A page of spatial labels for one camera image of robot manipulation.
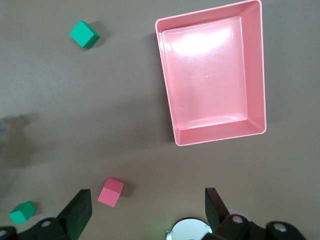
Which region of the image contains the pink foam cube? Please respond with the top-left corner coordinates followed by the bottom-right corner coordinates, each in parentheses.
top-left (97, 177), bottom-right (125, 208)

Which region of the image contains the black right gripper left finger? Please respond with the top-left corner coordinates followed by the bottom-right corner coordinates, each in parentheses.
top-left (0, 189), bottom-right (93, 240)

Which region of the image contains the green foam cube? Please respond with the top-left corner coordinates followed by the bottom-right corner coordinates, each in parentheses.
top-left (68, 19), bottom-right (101, 50)
top-left (8, 200), bottom-right (37, 225)

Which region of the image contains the pink plastic bin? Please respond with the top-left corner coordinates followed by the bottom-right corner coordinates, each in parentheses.
top-left (154, 0), bottom-right (268, 147)

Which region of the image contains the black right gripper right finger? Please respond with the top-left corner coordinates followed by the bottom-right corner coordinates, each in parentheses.
top-left (204, 187), bottom-right (309, 240)

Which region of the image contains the brown table cover mat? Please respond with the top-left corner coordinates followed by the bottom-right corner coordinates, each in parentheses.
top-left (0, 0), bottom-right (320, 240)

